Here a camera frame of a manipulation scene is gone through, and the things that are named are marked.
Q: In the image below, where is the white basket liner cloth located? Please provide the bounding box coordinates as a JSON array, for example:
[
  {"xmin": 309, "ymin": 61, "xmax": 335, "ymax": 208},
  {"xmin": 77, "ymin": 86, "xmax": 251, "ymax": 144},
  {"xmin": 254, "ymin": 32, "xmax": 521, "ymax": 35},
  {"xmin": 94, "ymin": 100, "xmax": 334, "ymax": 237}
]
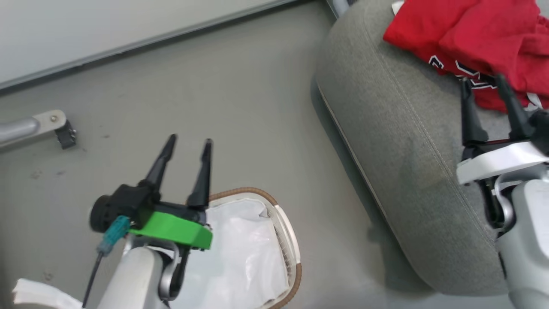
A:
[{"xmin": 169, "ymin": 198, "xmax": 291, "ymax": 309}]

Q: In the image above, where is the white laundry basket brown rim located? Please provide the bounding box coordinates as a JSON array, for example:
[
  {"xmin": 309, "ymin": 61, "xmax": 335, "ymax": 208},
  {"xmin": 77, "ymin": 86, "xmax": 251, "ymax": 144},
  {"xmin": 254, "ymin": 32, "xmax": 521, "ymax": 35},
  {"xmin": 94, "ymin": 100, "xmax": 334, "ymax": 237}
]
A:
[{"xmin": 167, "ymin": 187, "xmax": 303, "ymax": 309}]

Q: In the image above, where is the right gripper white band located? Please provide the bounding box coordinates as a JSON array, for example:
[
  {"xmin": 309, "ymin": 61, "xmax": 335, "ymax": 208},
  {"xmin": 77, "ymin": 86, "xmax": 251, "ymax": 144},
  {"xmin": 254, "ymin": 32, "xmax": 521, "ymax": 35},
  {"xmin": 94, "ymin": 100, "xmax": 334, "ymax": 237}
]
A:
[{"xmin": 455, "ymin": 74, "xmax": 549, "ymax": 186}]

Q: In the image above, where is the white wrap strip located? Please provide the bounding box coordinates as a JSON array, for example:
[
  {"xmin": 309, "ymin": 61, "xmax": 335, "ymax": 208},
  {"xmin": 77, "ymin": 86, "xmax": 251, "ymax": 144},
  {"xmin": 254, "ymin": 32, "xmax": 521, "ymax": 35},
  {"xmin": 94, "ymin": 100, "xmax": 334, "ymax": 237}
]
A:
[{"xmin": 12, "ymin": 278, "xmax": 88, "ymax": 309}]

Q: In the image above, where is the black cable teal connector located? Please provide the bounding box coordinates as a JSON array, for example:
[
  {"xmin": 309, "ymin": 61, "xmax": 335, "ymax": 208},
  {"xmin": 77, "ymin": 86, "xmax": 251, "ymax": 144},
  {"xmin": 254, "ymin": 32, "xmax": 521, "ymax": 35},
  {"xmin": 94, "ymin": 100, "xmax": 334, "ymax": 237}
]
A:
[{"xmin": 81, "ymin": 215, "xmax": 132, "ymax": 309}]

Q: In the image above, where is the grey partition bottom rail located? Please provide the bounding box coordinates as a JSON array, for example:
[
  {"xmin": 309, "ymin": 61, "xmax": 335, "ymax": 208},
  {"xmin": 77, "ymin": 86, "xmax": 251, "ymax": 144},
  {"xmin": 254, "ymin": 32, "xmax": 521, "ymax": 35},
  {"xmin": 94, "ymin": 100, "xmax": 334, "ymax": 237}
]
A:
[{"xmin": 0, "ymin": 0, "xmax": 301, "ymax": 91}]

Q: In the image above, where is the red sports jersey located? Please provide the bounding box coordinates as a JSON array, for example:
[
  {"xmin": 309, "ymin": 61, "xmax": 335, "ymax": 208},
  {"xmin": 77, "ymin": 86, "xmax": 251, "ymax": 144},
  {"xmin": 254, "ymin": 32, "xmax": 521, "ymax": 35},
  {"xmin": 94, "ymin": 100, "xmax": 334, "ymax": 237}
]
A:
[{"xmin": 383, "ymin": 0, "xmax": 549, "ymax": 114}]

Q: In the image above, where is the grey partition foot with plate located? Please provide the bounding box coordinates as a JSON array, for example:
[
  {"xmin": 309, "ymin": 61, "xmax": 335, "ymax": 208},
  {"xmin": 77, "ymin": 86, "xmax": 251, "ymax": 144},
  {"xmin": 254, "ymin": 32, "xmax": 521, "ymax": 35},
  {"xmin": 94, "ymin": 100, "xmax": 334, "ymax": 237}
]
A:
[{"xmin": 0, "ymin": 110, "xmax": 67, "ymax": 149}]

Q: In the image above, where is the black caster wheel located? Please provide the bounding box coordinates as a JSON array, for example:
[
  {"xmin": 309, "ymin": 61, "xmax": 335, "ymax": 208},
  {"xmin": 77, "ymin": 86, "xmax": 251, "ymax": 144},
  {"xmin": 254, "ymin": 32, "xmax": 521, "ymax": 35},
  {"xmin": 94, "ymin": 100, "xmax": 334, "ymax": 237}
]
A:
[{"xmin": 54, "ymin": 120, "xmax": 78, "ymax": 150}]

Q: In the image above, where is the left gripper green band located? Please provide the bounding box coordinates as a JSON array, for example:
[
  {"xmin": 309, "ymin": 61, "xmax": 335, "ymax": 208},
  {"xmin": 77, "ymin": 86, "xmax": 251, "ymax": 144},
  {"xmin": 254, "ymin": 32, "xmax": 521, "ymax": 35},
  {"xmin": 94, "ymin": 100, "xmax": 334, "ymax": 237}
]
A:
[{"xmin": 124, "ymin": 134, "xmax": 214, "ymax": 251}]

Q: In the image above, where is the grey fabric sofa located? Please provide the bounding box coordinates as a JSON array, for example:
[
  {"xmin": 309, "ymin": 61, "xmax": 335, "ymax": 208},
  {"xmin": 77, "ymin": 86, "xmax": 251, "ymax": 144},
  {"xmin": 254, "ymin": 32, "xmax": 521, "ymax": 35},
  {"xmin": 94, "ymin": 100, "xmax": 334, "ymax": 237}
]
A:
[{"xmin": 314, "ymin": 0, "xmax": 549, "ymax": 297}]

